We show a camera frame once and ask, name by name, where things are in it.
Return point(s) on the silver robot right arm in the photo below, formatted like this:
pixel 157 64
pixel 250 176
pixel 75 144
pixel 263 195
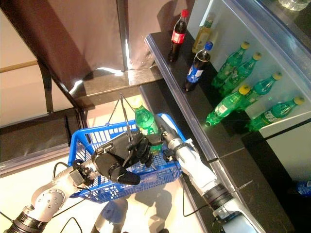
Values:
pixel 196 167

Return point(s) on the yellow tea bottle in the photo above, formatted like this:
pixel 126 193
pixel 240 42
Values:
pixel 201 38

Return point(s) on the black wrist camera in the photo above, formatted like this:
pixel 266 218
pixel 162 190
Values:
pixel 76 177
pixel 168 155

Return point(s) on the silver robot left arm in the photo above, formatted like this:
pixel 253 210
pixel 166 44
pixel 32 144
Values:
pixel 48 199

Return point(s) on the blue plastic shopping basket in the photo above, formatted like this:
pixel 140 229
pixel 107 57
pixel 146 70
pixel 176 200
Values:
pixel 150 184

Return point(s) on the dark brown slanted beam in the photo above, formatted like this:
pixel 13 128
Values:
pixel 36 36

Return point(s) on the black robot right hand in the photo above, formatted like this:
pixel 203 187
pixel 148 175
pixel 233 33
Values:
pixel 170 136

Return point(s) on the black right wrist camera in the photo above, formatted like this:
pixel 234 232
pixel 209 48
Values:
pixel 168 155

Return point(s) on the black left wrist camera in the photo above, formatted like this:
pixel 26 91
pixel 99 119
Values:
pixel 76 177

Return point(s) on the black low cabinet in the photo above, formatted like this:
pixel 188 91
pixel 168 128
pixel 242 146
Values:
pixel 36 140

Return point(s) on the dark brown glossy platform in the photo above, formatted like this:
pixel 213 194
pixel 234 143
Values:
pixel 109 85

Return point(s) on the cola bottle red label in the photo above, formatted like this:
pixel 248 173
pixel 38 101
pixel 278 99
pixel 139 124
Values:
pixel 178 36

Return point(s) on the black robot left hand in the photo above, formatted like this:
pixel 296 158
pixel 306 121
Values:
pixel 111 157

